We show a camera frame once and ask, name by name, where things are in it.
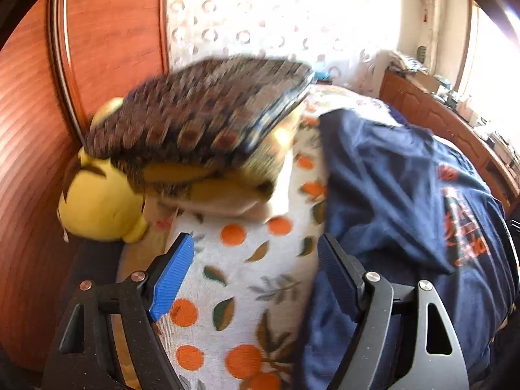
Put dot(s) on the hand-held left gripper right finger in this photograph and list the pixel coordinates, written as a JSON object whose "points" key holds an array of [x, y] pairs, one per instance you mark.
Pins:
{"points": [[338, 280]]}

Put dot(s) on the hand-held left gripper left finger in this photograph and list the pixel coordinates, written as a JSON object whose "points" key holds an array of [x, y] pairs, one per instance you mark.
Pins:
{"points": [[174, 278]]}

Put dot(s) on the navy blue t-shirt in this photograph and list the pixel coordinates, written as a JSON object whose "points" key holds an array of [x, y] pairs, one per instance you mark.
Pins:
{"points": [[386, 178]]}

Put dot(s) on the orange-print white bed sheet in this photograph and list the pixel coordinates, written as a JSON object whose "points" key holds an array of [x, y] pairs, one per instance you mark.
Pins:
{"points": [[243, 276]]}

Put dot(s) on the yellow plush toy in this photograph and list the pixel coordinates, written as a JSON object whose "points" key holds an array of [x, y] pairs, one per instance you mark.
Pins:
{"points": [[101, 203]]}

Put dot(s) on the brown patterned cushion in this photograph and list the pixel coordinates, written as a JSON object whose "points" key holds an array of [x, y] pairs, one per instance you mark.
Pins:
{"points": [[195, 113]]}

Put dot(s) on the floral fleece blanket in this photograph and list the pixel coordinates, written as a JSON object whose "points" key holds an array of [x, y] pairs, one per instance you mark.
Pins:
{"points": [[353, 98]]}

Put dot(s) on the wooden sideboard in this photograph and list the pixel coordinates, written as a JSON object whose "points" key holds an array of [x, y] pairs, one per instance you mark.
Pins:
{"points": [[426, 109]]}

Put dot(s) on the small blue object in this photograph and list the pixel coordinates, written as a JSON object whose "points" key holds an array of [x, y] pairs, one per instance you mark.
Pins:
{"points": [[321, 71]]}

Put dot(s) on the cardboard box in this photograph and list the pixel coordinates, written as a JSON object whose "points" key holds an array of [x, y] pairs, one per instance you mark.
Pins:
{"points": [[426, 79]]}

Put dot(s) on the patterned folded cloth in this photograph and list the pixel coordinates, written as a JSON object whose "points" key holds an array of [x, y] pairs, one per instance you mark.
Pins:
{"points": [[402, 61]]}

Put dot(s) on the bright window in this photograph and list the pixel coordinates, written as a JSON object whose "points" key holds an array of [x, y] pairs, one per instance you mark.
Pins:
{"points": [[495, 48]]}

